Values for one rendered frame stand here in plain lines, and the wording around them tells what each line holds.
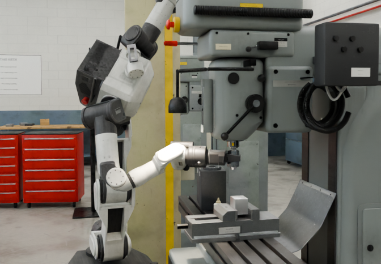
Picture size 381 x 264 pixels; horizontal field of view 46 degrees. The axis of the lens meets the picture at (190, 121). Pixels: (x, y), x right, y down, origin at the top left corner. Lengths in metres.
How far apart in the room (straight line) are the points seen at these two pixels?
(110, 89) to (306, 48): 0.82
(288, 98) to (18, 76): 9.46
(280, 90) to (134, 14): 1.98
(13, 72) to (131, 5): 7.58
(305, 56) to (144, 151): 1.97
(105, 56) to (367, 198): 1.23
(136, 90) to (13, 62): 9.05
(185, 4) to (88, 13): 9.25
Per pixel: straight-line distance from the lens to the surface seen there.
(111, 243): 2.46
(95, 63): 2.01
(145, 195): 3.56
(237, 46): 1.71
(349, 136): 1.84
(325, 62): 1.56
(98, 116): 1.88
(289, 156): 10.13
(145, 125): 3.49
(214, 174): 2.15
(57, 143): 6.28
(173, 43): 1.87
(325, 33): 1.57
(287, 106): 1.77
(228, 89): 1.72
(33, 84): 10.85
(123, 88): 1.95
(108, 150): 1.84
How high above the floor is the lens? 1.48
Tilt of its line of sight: 3 degrees down
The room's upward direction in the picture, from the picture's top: straight up
